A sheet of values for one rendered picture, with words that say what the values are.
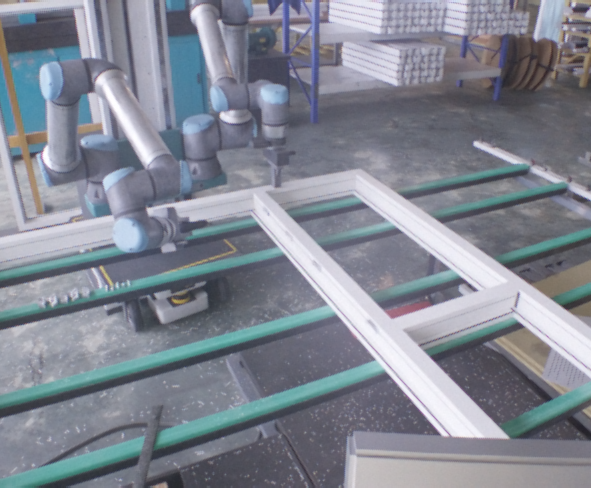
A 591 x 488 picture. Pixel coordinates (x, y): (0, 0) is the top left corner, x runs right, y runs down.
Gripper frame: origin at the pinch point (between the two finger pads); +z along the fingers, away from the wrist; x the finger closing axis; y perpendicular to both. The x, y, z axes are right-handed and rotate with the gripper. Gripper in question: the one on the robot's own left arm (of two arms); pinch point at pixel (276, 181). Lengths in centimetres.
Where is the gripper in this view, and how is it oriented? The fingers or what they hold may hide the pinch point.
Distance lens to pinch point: 194.3
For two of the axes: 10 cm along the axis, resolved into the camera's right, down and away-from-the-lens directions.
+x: -4.2, -4.5, 7.9
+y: 9.1, -2.1, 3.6
